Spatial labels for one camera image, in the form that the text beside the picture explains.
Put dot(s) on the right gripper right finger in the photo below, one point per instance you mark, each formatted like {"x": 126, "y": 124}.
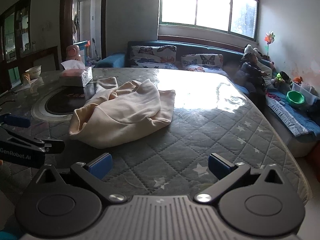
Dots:
{"x": 228, "y": 174}

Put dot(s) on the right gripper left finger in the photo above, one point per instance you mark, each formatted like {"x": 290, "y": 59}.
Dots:
{"x": 90, "y": 175}

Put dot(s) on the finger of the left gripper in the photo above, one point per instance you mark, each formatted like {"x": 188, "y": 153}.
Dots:
{"x": 12, "y": 141}
{"x": 14, "y": 120}

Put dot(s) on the cream sweatshirt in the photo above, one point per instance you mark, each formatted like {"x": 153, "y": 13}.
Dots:
{"x": 118, "y": 114}

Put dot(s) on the pile of dark clothes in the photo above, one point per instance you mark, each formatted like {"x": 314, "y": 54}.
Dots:
{"x": 252, "y": 74}

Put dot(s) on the black induction cooktop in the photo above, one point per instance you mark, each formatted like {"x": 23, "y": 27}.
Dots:
{"x": 58, "y": 105}

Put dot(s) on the ceramic bowl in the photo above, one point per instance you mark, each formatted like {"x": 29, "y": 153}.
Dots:
{"x": 34, "y": 72}

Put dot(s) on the tissue box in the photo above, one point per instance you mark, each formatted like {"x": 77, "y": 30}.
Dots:
{"x": 75, "y": 73}

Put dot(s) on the pink water bottle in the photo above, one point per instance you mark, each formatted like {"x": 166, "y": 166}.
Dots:
{"x": 73, "y": 53}

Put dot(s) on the blue sofa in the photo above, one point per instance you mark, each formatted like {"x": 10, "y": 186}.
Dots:
{"x": 300, "y": 121}

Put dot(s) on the dark wooden cabinet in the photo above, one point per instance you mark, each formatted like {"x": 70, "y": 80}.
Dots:
{"x": 15, "y": 31}

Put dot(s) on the green plastic bowl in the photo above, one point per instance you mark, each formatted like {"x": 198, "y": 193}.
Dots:
{"x": 295, "y": 99}

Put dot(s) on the right butterfly pillow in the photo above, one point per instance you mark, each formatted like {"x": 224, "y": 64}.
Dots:
{"x": 202, "y": 62}

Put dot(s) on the butterfly pillow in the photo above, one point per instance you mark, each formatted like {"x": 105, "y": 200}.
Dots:
{"x": 155, "y": 57}
{"x": 202, "y": 62}

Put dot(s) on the green black toy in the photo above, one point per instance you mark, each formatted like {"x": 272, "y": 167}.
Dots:
{"x": 280, "y": 78}

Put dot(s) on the clear plastic bin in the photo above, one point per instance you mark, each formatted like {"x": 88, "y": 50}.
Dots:
{"x": 309, "y": 97}

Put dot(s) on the left butterfly pillow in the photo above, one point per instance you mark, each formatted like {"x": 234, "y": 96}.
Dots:
{"x": 155, "y": 57}

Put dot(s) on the colourful pinwheel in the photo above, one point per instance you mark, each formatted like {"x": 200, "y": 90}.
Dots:
{"x": 269, "y": 39}

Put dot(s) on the window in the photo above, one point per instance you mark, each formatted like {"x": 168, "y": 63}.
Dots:
{"x": 237, "y": 17}

